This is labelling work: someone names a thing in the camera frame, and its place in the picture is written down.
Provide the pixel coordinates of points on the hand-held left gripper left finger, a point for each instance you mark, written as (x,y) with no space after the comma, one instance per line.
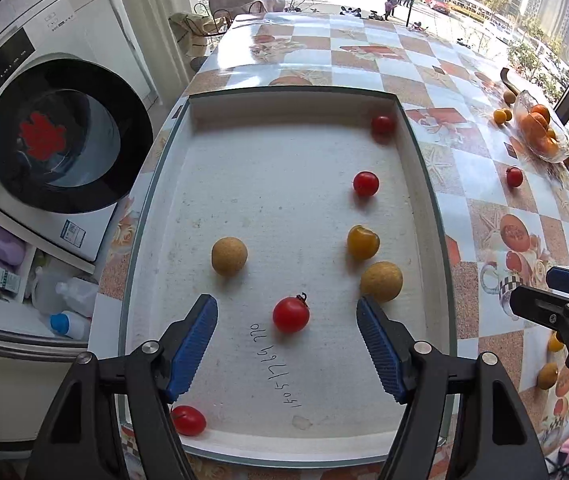
(189,350)

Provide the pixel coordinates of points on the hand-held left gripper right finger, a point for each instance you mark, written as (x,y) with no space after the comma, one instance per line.
(384,350)

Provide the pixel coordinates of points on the brown longan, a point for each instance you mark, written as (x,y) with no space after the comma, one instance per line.
(382,281)
(509,96)
(547,376)
(229,256)

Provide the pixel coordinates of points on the red cherry tomato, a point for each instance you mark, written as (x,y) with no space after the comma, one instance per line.
(291,314)
(188,420)
(514,176)
(383,125)
(366,183)

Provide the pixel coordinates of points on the white shallow tray box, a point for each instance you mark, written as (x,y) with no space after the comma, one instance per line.
(289,160)

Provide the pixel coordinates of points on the white bottle with blue cap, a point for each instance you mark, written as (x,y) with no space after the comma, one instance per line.
(69,324)

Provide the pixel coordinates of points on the white plastic bottle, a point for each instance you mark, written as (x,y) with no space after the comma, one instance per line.
(78,292)

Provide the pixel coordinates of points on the small orange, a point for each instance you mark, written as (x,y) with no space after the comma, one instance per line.
(540,111)
(552,133)
(534,126)
(546,146)

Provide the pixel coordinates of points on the checkered printed tablecloth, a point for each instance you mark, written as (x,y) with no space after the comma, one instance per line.
(469,170)

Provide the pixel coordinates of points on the clear glass bowl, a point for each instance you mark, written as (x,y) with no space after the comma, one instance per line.
(520,107)

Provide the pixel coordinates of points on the small white green-label bottle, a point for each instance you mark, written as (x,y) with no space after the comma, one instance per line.
(4,280)

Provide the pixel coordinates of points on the long curved wooden stick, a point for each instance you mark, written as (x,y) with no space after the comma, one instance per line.
(505,77)

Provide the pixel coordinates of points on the white washing machine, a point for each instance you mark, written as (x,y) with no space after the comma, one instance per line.
(64,130)

